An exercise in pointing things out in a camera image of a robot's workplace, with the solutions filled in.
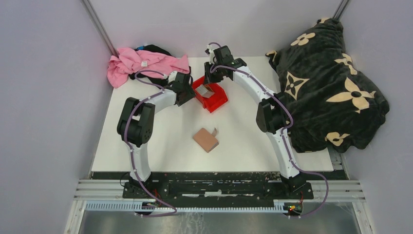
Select red plastic bin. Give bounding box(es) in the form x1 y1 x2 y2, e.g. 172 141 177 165
192 76 228 113

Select tan leather card holder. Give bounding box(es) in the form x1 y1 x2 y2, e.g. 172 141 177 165
192 128 219 153

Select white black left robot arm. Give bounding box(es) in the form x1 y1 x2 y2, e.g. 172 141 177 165
117 71 195 198

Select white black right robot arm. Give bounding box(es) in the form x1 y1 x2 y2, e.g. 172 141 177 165
204 42 306 199

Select stack of credit cards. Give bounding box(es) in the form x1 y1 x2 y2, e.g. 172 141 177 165
196 84 215 98

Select black garment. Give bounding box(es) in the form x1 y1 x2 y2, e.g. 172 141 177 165
135 44 193 86

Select pink cloth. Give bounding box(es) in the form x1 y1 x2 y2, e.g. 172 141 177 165
107 47 190 89

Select black floral blanket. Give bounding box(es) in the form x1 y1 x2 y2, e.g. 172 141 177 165
266 18 390 153

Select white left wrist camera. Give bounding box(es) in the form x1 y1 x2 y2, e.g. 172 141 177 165
163 71 178 86

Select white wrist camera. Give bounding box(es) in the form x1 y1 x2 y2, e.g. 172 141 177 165
205 45 216 64
163 71 178 86

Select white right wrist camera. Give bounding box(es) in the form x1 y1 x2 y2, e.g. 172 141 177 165
205 45 216 64

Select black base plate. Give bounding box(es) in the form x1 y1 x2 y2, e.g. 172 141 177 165
122 172 314 200

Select aluminium rail frame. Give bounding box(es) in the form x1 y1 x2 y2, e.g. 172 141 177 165
64 179 373 234

